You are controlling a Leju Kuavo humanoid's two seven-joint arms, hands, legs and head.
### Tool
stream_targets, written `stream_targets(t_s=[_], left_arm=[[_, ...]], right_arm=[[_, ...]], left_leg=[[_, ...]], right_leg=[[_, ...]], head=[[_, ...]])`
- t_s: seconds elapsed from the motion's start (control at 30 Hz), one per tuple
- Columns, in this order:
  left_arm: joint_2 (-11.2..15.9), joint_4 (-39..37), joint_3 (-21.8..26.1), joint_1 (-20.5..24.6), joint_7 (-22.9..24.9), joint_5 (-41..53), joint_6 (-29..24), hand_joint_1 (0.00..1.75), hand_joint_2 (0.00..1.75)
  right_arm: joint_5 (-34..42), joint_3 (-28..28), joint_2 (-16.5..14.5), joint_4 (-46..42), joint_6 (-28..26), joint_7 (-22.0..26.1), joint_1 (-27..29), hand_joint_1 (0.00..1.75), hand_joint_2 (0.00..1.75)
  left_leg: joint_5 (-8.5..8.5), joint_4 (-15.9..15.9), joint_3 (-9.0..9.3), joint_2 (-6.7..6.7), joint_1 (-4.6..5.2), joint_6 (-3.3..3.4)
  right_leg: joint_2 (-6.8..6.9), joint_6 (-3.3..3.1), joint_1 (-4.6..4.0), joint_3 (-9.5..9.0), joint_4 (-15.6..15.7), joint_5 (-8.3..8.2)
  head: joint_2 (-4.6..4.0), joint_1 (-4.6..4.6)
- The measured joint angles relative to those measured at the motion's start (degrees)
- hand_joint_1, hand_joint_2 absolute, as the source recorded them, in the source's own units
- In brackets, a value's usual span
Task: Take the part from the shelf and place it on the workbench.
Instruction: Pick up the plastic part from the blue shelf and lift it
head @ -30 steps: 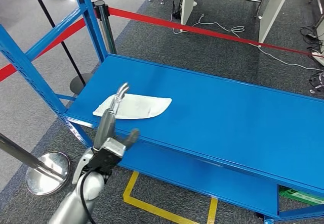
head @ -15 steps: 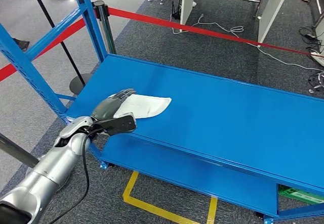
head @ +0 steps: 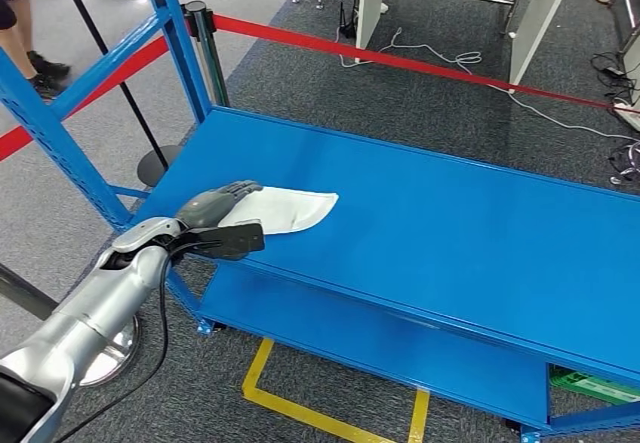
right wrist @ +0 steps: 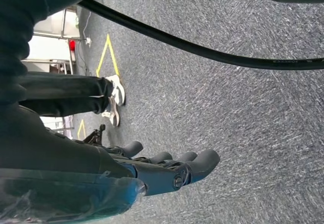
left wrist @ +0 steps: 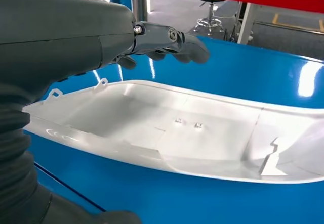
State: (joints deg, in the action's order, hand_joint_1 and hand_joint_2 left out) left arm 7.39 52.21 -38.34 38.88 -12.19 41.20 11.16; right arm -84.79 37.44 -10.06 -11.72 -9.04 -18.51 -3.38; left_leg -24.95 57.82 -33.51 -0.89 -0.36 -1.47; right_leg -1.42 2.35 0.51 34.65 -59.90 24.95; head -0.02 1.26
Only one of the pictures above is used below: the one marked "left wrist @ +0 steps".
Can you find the dark belt stanchion post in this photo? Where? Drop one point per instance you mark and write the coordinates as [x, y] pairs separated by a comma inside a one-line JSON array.
[[140, 1]]

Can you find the black stool chrome base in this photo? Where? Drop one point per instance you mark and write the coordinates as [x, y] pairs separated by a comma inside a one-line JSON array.
[[210, 21]]

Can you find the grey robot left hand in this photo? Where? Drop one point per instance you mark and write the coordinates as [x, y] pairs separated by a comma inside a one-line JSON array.
[[63, 31]]

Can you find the white desk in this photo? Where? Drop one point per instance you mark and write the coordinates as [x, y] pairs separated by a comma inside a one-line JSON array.
[[246, 21]]

